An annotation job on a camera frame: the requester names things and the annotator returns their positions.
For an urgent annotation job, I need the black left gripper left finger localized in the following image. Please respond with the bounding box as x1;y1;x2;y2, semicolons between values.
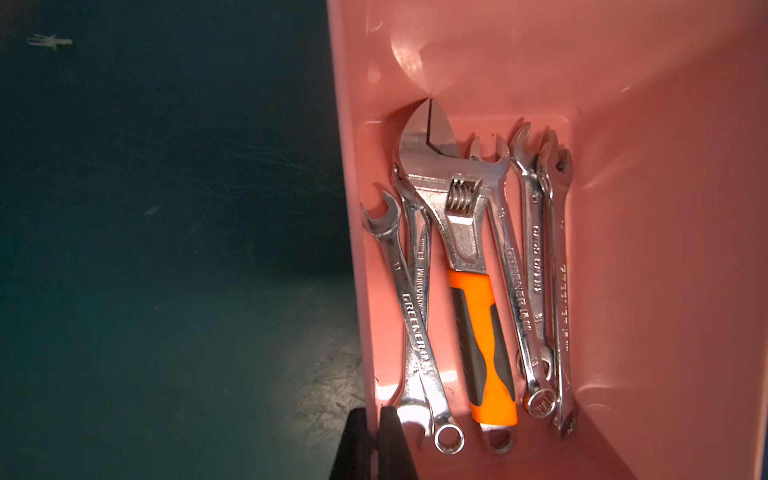
329;407;373;480

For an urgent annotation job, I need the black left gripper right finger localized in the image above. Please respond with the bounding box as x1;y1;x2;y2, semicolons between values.
377;406;419;480

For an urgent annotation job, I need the large silver combination wrench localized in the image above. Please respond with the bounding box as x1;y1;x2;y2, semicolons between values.
392;164;433;450

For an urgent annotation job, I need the orange handled adjustable wrench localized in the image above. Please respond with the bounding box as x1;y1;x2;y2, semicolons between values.
397;99;518;455

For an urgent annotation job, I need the pink plastic storage box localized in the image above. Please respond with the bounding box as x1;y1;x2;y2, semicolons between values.
328;1;767;479

